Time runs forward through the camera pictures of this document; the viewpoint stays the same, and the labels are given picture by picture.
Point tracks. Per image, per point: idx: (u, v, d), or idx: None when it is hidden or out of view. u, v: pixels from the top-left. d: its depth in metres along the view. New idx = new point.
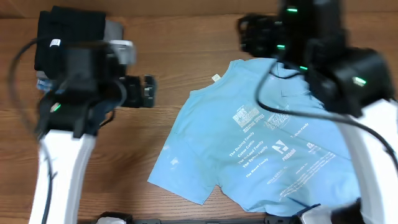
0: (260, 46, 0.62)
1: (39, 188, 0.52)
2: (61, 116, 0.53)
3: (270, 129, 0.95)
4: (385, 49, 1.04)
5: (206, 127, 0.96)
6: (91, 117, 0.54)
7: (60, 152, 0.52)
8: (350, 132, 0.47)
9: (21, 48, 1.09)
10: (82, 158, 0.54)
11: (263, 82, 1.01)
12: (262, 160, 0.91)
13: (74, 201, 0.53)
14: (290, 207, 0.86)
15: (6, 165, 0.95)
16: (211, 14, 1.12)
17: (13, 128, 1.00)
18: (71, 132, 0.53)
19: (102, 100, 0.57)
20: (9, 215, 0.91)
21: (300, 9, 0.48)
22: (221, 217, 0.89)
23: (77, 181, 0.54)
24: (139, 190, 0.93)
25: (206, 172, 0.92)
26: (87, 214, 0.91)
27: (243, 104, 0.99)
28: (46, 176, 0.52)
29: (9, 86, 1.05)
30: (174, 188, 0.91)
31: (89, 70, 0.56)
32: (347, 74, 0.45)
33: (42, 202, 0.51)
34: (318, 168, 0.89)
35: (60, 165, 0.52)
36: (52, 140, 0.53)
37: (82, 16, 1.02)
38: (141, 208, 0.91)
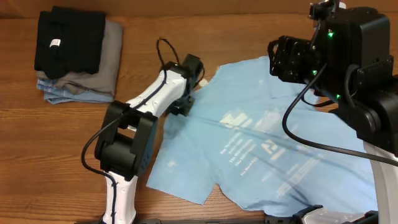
0: (291, 66, 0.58)
1: (152, 87, 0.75)
2: (174, 68, 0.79)
3: (259, 132, 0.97)
4: None
5: (200, 130, 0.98)
6: (188, 84, 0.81)
7: (172, 76, 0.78)
8: (382, 168, 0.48)
9: (21, 48, 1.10)
10: (178, 91, 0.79)
11: (252, 84, 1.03)
12: (251, 160, 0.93)
13: (165, 105, 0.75)
14: (288, 207, 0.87)
15: (6, 165, 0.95)
16: (211, 14, 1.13)
17: (13, 128, 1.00)
18: (181, 79, 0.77)
19: (194, 80, 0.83)
20: (8, 215, 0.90)
21: (349, 30, 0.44)
22: (221, 217, 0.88)
23: (169, 100, 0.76)
24: (140, 190, 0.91)
25: (204, 172, 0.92)
26: (87, 214, 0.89)
27: (231, 109, 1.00)
28: (158, 83, 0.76)
29: (9, 86, 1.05)
30: (175, 189, 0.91)
31: (195, 68, 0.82)
32: (392, 104, 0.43)
33: (148, 93, 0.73)
34: (307, 168, 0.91)
35: (170, 83, 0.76)
36: (170, 74, 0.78)
37: (82, 16, 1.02)
38: (142, 208, 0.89)
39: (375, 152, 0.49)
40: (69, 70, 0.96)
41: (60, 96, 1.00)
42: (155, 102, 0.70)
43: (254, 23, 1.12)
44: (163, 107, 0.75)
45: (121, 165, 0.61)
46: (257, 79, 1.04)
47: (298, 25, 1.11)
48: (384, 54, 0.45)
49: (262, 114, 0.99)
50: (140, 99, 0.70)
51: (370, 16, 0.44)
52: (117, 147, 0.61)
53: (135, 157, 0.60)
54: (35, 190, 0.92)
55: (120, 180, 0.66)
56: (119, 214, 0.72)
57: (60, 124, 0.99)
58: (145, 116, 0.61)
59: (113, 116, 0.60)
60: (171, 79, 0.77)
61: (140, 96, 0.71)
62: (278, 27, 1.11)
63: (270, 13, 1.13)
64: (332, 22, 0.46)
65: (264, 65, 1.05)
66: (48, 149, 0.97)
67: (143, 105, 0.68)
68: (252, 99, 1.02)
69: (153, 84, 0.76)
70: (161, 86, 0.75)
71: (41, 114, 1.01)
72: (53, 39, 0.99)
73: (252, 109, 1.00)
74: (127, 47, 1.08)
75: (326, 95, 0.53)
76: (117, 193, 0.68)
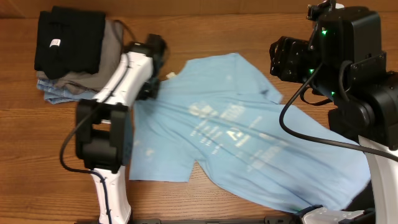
0: (291, 66, 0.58)
1: (117, 74, 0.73)
2: (135, 49, 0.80)
3: (224, 122, 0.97)
4: (384, 48, 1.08)
5: (170, 121, 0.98)
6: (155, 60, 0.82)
7: (134, 58, 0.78)
8: (379, 163, 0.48)
9: (21, 48, 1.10)
10: (144, 73, 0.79)
11: (218, 75, 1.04)
12: (214, 147, 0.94)
13: (135, 88, 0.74)
14: (267, 194, 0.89)
15: (6, 165, 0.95)
16: (211, 14, 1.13)
17: (13, 128, 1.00)
18: (145, 58, 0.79)
19: (159, 58, 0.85)
20: (8, 215, 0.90)
21: (341, 27, 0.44)
22: (221, 217, 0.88)
23: (137, 84, 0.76)
24: (138, 190, 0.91)
25: (180, 160, 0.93)
26: (87, 214, 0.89)
27: (197, 101, 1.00)
28: (122, 69, 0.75)
29: (9, 86, 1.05)
30: (157, 177, 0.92)
31: (158, 44, 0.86)
32: (384, 98, 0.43)
33: (115, 81, 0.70)
34: (270, 154, 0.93)
35: (134, 66, 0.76)
36: (133, 56, 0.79)
37: (81, 15, 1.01)
38: (141, 208, 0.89)
39: (370, 145, 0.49)
40: (68, 70, 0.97)
41: (60, 96, 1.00)
42: (124, 90, 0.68)
43: (254, 22, 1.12)
44: (132, 93, 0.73)
45: (105, 160, 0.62)
46: (225, 73, 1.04)
47: (298, 24, 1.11)
48: (376, 50, 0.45)
49: (229, 105, 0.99)
50: (107, 91, 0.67)
51: (362, 14, 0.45)
52: (96, 144, 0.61)
53: (117, 149, 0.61)
54: (35, 190, 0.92)
55: (107, 175, 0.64)
56: (114, 211, 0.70)
57: (60, 124, 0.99)
58: (115, 109, 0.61)
59: (83, 116, 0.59)
60: (134, 63, 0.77)
61: (107, 88, 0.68)
62: (277, 26, 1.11)
63: (269, 13, 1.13)
64: (325, 20, 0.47)
65: (233, 61, 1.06)
66: (48, 149, 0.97)
67: (112, 96, 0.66)
68: (218, 88, 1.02)
69: (118, 71, 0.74)
70: (127, 72, 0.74)
71: (41, 114, 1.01)
72: (53, 39, 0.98)
73: (220, 99, 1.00)
74: None
75: (323, 93, 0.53)
76: (107, 190, 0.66)
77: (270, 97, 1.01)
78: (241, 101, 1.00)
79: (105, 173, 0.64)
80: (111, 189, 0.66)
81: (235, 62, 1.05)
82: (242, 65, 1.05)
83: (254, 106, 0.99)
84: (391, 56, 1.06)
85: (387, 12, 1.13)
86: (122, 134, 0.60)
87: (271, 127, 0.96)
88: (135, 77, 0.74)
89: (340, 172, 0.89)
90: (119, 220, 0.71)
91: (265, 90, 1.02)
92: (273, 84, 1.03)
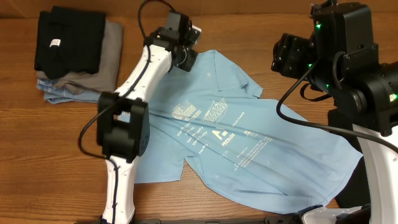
0: (291, 63, 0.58)
1: (137, 70, 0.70)
2: (157, 42, 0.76)
3: (209, 121, 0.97)
4: (384, 48, 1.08)
5: (157, 122, 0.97)
6: (175, 53, 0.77)
7: (155, 51, 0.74)
8: (370, 147, 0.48)
9: (21, 48, 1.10)
10: (163, 65, 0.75)
11: (200, 74, 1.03)
12: (201, 147, 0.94)
13: (155, 84, 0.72)
14: (255, 192, 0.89)
15: (6, 165, 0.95)
16: (211, 14, 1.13)
17: (13, 128, 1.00)
18: (166, 52, 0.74)
19: (180, 50, 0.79)
20: (8, 215, 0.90)
21: (334, 20, 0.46)
22: (221, 217, 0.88)
23: (157, 79, 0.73)
24: (139, 190, 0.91)
25: (168, 160, 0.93)
26: (87, 214, 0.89)
27: (181, 102, 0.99)
28: (143, 63, 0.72)
29: (9, 86, 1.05)
30: (148, 179, 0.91)
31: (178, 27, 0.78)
32: (377, 86, 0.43)
33: (136, 76, 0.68)
34: (256, 152, 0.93)
35: (154, 59, 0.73)
36: (153, 48, 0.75)
37: (81, 16, 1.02)
38: (142, 208, 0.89)
39: (364, 130, 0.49)
40: (68, 70, 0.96)
41: (60, 96, 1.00)
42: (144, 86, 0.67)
43: (254, 23, 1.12)
44: (152, 88, 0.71)
45: (122, 148, 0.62)
46: (205, 71, 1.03)
47: (298, 24, 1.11)
48: (368, 41, 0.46)
49: (212, 103, 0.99)
50: (127, 84, 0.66)
51: (354, 7, 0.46)
52: (115, 135, 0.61)
53: (135, 141, 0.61)
54: (34, 190, 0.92)
55: (122, 164, 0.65)
56: (120, 205, 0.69)
57: (60, 124, 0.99)
58: (137, 102, 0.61)
59: (103, 107, 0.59)
60: (155, 56, 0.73)
61: (127, 81, 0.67)
62: (277, 26, 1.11)
63: (269, 13, 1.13)
64: (319, 15, 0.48)
65: (211, 58, 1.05)
66: (48, 149, 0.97)
67: (132, 91, 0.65)
68: (203, 87, 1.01)
69: (138, 66, 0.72)
70: (147, 66, 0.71)
71: (41, 114, 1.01)
72: (53, 39, 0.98)
73: (205, 98, 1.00)
74: (127, 47, 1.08)
75: (319, 87, 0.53)
76: (119, 180, 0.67)
77: (250, 90, 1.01)
78: (224, 98, 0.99)
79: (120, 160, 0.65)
80: (122, 180, 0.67)
81: (213, 59, 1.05)
82: (221, 62, 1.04)
83: (236, 102, 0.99)
84: (391, 56, 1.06)
85: (387, 12, 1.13)
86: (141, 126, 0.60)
87: (255, 123, 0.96)
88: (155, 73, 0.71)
89: (328, 164, 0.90)
90: (122, 217, 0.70)
91: (245, 84, 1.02)
92: (273, 84, 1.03)
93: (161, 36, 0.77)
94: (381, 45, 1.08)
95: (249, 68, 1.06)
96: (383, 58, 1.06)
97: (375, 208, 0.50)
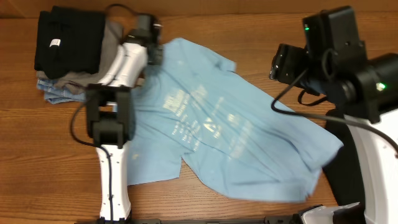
0: (289, 68, 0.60)
1: (118, 64, 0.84)
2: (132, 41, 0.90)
3: (199, 113, 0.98)
4: (385, 49, 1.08)
5: (152, 121, 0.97)
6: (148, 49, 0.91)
7: (130, 46, 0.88)
8: (361, 135, 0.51)
9: (21, 48, 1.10)
10: (137, 59, 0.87)
11: (189, 65, 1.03)
12: (194, 141, 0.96)
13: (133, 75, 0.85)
14: (249, 183, 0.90)
15: (6, 165, 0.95)
16: (211, 14, 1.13)
17: (13, 128, 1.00)
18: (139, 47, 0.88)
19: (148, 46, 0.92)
20: (8, 215, 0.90)
21: (321, 20, 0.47)
22: (221, 217, 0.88)
23: (135, 71, 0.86)
24: (139, 190, 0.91)
25: (163, 157, 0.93)
26: (87, 214, 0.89)
27: (169, 94, 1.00)
28: (122, 56, 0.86)
29: (9, 86, 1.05)
30: (147, 178, 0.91)
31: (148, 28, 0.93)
32: (364, 76, 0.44)
33: (115, 70, 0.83)
34: (245, 139, 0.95)
35: (130, 54, 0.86)
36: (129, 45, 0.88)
37: (81, 15, 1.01)
38: (141, 208, 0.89)
39: (354, 119, 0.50)
40: (69, 70, 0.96)
41: (60, 96, 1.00)
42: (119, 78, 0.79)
43: (254, 23, 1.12)
44: (131, 76, 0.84)
45: (112, 135, 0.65)
46: (176, 60, 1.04)
47: (298, 24, 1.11)
48: (356, 38, 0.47)
49: (194, 91, 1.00)
50: (111, 76, 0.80)
51: (339, 8, 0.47)
52: (104, 123, 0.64)
53: (122, 126, 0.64)
54: (34, 190, 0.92)
55: (114, 151, 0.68)
56: (115, 198, 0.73)
57: (60, 124, 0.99)
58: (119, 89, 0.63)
59: (89, 98, 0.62)
60: (129, 51, 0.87)
61: (110, 75, 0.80)
62: (277, 26, 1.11)
63: (269, 13, 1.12)
64: (308, 17, 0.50)
65: (202, 50, 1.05)
66: (48, 148, 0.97)
67: (117, 81, 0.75)
68: (191, 79, 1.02)
69: (115, 62, 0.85)
70: (125, 61, 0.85)
71: (41, 114, 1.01)
72: (53, 39, 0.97)
73: (187, 86, 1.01)
74: None
75: (313, 88, 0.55)
76: (112, 168, 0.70)
77: (223, 66, 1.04)
78: (212, 88, 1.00)
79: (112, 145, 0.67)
80: (116, 167, 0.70)
81: (180, 46, 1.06)
82: (188, 46, 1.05)
83: (220, 90, 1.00)
84: None
85: (387, 12, 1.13)
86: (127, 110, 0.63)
87: (237, 109, 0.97)
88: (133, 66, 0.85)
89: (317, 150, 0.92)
90: (120, 209, 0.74)
91: (218, 61, 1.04)
92: (273, 84, 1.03)
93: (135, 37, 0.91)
94: (381, 45, 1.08)
95: (249, 68, 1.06)
96: None
97: (369, 196, 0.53)
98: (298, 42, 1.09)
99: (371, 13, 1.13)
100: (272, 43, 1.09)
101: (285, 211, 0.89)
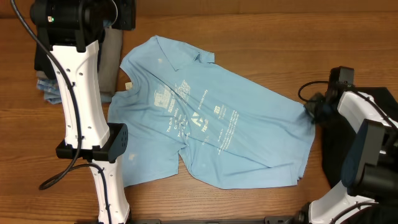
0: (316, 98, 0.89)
1: (66, 99, 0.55)
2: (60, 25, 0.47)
3: (185, 105, 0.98)
4: (385, 48, 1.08)
5: (144, 121, 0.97)
6: (89, 22, 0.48)
7: (66, 61, 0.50)
8: (344, 101, 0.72)
9: (21, 48, 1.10)
10: (92, 70, 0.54)
11: (150, 57, 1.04)
12: (185, 136, 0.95)
13: (97, 109, 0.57)
14: (242, 175, 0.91)
15: (6, 165, 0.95)
16: (211, 14, 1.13)
17: (13, 128, 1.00)
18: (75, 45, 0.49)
19: (94, 17, 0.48)
20: (8, 215, 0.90)
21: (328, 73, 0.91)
22: (221, 217, 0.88)
23: (95, 98, 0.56)
24: (139, 190, 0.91)
25: (157, 155, 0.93)
26: (87, 214, 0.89)
27: (157, 89, 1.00)
28: (64, 86, 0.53)
29: (9, 86, 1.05)
30: (146, 178, 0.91)
31: None
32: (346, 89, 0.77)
33: (72, 112, 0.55)
34: (234, 128, 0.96)
35: (73, 76, 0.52)
36: (58, 53, 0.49)
37: None
38: (141, 208, 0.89)
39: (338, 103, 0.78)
40: None
41: (60, 96, 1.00)
42: (90, 126, 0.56)
43: (254, 22, 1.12)
44: (97, 116, 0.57)
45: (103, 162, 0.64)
46: (157, 56, 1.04)
47: (298, 24, 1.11)
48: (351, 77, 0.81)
49: (178, 85, 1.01)
50: (73, 130, 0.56)
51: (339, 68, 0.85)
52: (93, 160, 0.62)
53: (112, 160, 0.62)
54: (34, 190, 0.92)
55: (106, 165, 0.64)
56: (113, 206, 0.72)
57: (60, 124, 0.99)
58: (96, 152, 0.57)
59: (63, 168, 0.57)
60: (72, 69, 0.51)
61: (69, 124, 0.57)
62: (278, 26, 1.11)
63: (270, 13, 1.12)
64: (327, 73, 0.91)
65: (155, 44, 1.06)
66: (48, 149, 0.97)
67: (83, 139, 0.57)
68: (166, 73, 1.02)
69: (63, 93, 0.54)
70: (74, 94, 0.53)
71: (41, 114, 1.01)
72: None
73: (172, 79, 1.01)
74: (127, 47, 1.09)
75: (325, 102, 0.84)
76: (107, 182, 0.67)
77: (204, 59, 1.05)
78: (196, 79, 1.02)
79: (102, 164, 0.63)
80: (111, 180, 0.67)
81: (158, 45, 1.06)
82: (166, 44, 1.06)
83: (202, 79, 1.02)
84: (392, 56, 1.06)
85: (387, 12, 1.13)
86: (111, 160, 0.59)
87: (222, 99, 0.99)
88: (89, 94, 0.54)
89: (305, 136, 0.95)
90: (118, 216, 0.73)
91: (198, 55, 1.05)
92: (274, 84, 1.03)
93: (55, 19, 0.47)
94: (382, 45, 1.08)
95: (249, 68, 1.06)
96: (384, 58, 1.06)
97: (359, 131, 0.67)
98: (298, 42, 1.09)
99: (371, 12, 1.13)
100: (272, 43, 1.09)
101: (285, 211, 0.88)
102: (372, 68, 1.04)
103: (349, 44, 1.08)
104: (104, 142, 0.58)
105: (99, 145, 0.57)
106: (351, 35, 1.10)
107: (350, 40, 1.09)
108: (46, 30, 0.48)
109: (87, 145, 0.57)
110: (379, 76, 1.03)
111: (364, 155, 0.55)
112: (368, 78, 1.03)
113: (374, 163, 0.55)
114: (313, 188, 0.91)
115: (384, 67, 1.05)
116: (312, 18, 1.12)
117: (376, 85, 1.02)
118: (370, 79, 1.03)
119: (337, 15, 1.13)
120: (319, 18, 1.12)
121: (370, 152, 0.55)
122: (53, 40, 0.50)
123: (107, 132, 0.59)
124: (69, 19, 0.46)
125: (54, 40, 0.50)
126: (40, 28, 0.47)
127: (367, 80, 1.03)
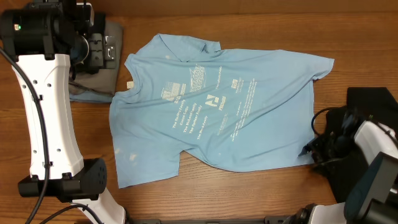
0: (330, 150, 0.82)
1: (32, 113, 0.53)
2: (28, 35, 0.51)
3: (194, 96, 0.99)
4: (385, 49, 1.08)
5: (147, 119, 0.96)
6: (58, 32, 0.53)
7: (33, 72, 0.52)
8: (364, 133, 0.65)
9: None
10: (63, 83, 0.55)
11: (158, 53, 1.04)
12: (196, 130, 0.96)
13: (68, 128, 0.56)
14: (254, 164, 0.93)
15: (6, 165, 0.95)
16: (211, 15, 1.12)
17: (12, 129, 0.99)
18: (43, 53, 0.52)
19: (63, 30, 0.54)
20: (9, 215, 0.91)
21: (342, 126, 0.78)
22: (221, 217, 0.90)
23: (66, 116, 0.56)
24: (138, 189, 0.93)
25: (167, 150, 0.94)
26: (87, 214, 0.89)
27: (163, 86, 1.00)
28: (32, 102, 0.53)
29: (8, 86, 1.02)
30: (147, 178, 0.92)
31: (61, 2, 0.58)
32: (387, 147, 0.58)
33: (38, 132, 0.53)
34: (244, 121, 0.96)
35: (42, 88, 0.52)
36: (25, 63, 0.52)
37: None
38: (141, 208, 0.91)
39: (360, 140, 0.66)
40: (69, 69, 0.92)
41: None
42: (60, 148, 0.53)
43: (254, 22, 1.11)
44: (67, 139, 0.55)
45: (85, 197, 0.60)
46: (163, 54, 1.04)
47: (298, 24, 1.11)
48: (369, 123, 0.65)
49: (186, 79, 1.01)
50: (39, 156, 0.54)
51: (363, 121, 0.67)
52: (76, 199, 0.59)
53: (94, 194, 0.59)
54: None
55: (89, 202, 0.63)
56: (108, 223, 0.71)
57: None
58: (65, 180, 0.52)
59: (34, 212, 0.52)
60: (39, 80, 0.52)
61: (35, 149, 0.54)
62: (278, 27, 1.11)
63: (270, 13, 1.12)
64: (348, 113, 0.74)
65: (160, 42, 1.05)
66: None
67: (51, 166, 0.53)
68: (173, 68, 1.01)
69: (29, 109, 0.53)
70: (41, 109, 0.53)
71: None
72: None
73: (178, 76, 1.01)
74: (127, 47, 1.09)
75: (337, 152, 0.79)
76: (94, 211, 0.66)
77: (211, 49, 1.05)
78: (204, 73, 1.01)
79: (85, 201, 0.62)
80: (97, 210, 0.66)
81: (162, 42, 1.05)
82: (170, 40, 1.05)
83: (210, 72, 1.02)
84: (392, 56, 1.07)
85: (389, 12, 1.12)
86: (85, 191, 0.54)
87: (231, 93, 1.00)
88: (59, 112, 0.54)
89: (308, 134, 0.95)
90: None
91: (204, 45, 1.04)
92: None
93: (22, 25, 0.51)
94: (382, 45, 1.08)
95: None
96: (384, 58, 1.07)
97: None
98: (298, 42, 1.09)
99: (372, 12, 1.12)
100: (272, 43, 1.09)
101: (285, 211, 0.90)
102: (372, 69, 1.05)
103: (350, 44, 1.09)
104: (76, 170, 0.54)
105: (70, 173, 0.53)
106: (351, 35, 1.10)
107: (350, 40, 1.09)
108: (13, 40, 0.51)
109: (56, 173, 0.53)
110: (379, 76, 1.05)
111: (372, 191, 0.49)
112: (368, 79, 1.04)
113: (382, 200, 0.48)
114: (313, 188, 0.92)
115: (384, 68, 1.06)
116: (312, 18, 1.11)
117: (377, 86, 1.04)
118: (370, 81, 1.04)
119: (337, 15, 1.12)
120: (320, 18, 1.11)
121: (380, 190, 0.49)
122: (19, 51, 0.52)
123: (79, 160, 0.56)
124: (36, 28, 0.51)
125: (21, 52, 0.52)
126: (7, 38, 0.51)
127: (367, 81, 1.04)
